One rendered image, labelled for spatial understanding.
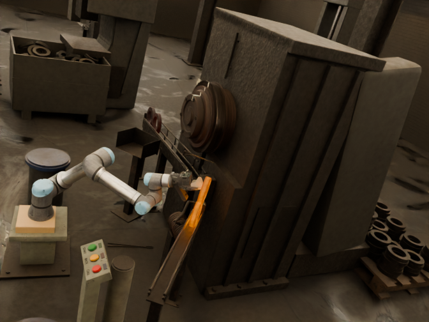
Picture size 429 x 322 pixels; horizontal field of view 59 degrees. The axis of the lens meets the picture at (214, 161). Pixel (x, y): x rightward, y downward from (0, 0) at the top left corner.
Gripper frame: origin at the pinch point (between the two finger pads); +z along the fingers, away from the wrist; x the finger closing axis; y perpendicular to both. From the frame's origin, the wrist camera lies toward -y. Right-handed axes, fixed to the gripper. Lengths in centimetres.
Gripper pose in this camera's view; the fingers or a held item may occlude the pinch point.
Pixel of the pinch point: (205, 187)
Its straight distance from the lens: 213.1
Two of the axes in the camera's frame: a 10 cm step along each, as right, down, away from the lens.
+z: 9.8, 0.7, -1.8
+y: 0.0, -9.2, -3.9
